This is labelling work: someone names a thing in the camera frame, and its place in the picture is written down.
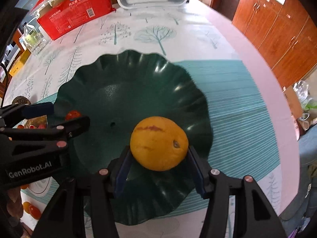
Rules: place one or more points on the clear oil bottle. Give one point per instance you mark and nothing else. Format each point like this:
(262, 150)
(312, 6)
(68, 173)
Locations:
(30, 32)

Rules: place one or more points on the red paper cup package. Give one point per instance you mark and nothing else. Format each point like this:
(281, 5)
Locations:
(58, 17)

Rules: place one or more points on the clear glass cup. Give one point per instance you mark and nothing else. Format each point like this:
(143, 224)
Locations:
(37, 45)

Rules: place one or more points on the yellow cardboard box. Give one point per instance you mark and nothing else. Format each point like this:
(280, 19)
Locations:
(19, 63)

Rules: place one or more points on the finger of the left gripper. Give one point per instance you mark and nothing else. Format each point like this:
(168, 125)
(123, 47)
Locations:
(12, 114)
(63, 131)

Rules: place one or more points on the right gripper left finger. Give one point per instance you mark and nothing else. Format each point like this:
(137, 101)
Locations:
(64, 217)

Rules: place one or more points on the dark brown avocado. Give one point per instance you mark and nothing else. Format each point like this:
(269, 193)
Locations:
(21, 100)

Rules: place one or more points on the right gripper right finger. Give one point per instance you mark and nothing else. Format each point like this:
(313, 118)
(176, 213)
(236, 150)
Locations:
(254, 215)

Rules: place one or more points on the cardboard box on floor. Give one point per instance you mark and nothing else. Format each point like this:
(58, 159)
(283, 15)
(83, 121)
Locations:
(293, 102)

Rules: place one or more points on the yellow orange kumquat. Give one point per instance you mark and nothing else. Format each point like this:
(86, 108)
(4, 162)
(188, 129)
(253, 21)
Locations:
(26, 207)

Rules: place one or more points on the yellow striped melon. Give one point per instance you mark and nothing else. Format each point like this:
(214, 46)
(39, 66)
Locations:
(158, 143)

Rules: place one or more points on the wooden cabinet row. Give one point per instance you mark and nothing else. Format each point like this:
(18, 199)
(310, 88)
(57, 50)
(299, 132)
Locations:
(284, 34)

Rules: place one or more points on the dark green scalloped plate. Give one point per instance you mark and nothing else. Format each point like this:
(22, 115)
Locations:
(138, 104)

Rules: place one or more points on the tree patterned tablecloth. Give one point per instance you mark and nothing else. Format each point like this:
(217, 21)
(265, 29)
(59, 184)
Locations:
(252, 126)

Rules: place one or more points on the red hawthorn fruit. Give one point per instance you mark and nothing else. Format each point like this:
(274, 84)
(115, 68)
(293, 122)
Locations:
(73, 114)

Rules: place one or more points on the large red tomato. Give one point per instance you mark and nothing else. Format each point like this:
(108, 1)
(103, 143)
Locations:
(34, 212)

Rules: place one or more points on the overripe brown banana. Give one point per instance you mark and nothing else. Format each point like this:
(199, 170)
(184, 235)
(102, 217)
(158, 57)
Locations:
(37, 121)

